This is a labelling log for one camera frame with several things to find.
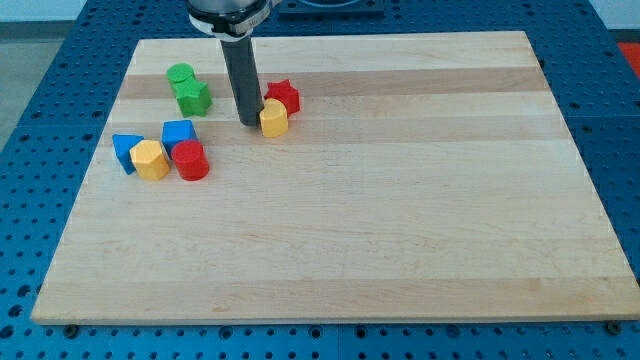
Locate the yellow heart block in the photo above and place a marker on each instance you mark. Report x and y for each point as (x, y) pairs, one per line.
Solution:
(273, 118)

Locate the red star block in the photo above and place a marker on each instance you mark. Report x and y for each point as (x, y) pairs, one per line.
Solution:
(286, 93)

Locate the light wooden board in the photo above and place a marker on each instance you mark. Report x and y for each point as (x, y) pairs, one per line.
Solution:
(426, 178)

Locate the red cylinder block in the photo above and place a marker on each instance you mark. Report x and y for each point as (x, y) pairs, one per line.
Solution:
(190, 159)

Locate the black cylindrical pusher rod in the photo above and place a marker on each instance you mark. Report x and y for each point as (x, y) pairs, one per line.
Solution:
(242, 73)

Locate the green star block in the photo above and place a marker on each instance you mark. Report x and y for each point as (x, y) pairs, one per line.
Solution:
(193, 97)

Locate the blue cube block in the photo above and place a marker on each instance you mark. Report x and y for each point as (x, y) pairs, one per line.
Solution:
(174, 132)

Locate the yellow hexagon block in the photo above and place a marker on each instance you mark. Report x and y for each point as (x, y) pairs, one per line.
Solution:
(149, 160)

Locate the green cylinder block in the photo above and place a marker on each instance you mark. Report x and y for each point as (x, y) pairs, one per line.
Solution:
(179, 74)

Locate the blue triangle block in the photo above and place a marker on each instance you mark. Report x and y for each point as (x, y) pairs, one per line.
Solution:
(122, 144)

